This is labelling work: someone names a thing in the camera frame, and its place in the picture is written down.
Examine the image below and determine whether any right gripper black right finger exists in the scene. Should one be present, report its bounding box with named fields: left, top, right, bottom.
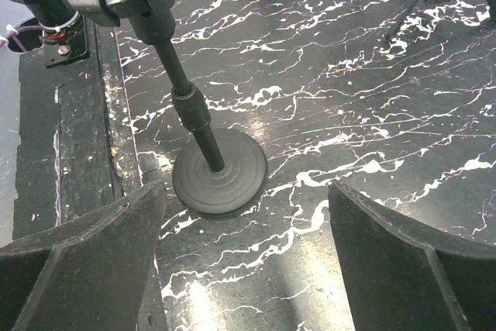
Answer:
left=329, top=181, right=495, bottom=330

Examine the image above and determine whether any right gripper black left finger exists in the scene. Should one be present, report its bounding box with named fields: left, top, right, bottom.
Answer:
left=1, top=181, right=167, bottom=330

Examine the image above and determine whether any black round base clip stand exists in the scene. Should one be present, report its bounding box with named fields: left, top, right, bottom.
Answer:
left=68, top=0, right=268, bottom=219

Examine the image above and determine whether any black front mounting base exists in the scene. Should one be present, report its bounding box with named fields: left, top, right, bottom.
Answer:
left=13, top=16, right=167, bottom=331

